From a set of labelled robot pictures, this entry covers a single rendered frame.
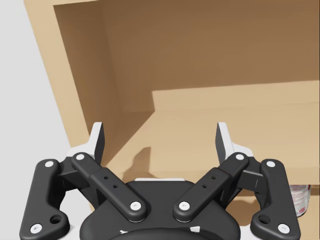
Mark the red and white can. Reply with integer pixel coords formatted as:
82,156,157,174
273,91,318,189
289,184,312,218

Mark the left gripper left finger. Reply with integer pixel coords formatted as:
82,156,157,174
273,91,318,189
19,121,148,240

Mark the pale wooden shelf unit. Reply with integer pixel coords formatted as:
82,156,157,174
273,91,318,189
23,0,320,228

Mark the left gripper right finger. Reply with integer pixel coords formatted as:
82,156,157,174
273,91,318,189
172,121,302,240

